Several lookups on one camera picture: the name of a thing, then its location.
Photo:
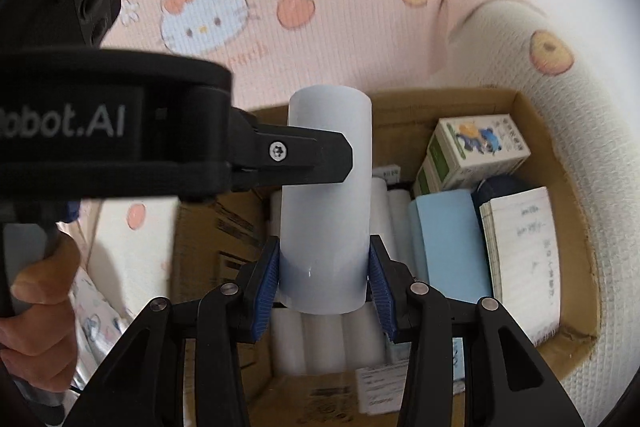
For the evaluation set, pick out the person's left hand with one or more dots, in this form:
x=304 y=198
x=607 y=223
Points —
x=40 y=347

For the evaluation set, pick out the pile of white tubes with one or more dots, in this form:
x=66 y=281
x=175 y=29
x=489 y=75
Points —
x=325 y=342

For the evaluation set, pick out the white printed cloth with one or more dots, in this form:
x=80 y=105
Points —
x=95 y=322

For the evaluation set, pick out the white notebook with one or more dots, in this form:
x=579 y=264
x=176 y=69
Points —
x=525 y=257

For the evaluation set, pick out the light blue book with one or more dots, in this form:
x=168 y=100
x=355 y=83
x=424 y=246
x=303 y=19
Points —
x=445 y=247

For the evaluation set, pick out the pink cat-print blanket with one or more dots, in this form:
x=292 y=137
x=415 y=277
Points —
x=350 y=32

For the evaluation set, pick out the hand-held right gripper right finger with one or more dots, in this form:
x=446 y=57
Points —
x=382 y=292

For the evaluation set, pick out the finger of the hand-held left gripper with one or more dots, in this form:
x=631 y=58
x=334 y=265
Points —
x=300 y=154

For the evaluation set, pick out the dark blue round object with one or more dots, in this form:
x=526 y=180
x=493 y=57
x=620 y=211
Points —
x=500 y=189

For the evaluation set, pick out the white plastic cylinder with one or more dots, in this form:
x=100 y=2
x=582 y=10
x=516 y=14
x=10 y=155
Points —
x=325 y=232

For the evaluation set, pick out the green and white small box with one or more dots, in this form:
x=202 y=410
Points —
x=465 y=152

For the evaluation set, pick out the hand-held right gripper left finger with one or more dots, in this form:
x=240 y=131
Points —
x=265 y=292

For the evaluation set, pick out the brown cardboard box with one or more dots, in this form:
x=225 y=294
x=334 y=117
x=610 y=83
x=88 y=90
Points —
x=400 y=127

